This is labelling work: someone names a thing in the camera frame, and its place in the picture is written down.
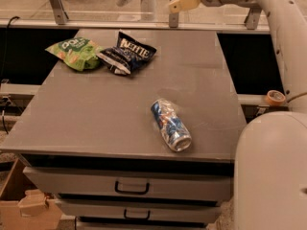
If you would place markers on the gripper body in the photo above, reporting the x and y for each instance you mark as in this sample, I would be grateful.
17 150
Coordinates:
182 5

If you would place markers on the blue Kettle chip bag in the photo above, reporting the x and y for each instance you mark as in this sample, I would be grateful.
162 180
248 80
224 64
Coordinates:
127 56

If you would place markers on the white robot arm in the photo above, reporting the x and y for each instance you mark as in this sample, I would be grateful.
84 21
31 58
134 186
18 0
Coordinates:
270 179

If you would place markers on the green rice chip bag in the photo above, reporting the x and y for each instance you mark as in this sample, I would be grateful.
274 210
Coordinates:
78 53

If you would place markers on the orange tape roll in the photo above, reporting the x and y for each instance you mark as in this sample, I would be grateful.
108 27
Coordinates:
275 98

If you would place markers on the crushed blue soda can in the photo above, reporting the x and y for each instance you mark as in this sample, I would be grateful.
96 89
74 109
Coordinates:
172 129

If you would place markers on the grey drawer cabinet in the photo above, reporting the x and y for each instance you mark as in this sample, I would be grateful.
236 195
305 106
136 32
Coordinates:
82 132

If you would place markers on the cardboard box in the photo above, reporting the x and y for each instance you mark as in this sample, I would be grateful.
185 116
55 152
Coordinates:
23 206

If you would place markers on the right metal bracket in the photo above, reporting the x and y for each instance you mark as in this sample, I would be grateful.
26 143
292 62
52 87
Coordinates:
252 19

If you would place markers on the left metal bracket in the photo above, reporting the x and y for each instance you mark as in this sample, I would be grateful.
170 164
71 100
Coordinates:
60 15

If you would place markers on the black top drawer handle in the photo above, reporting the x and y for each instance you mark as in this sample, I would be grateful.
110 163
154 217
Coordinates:
131 189

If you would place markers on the black drawer handle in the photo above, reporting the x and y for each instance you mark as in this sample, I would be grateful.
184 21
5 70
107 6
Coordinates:
131 189
138 215

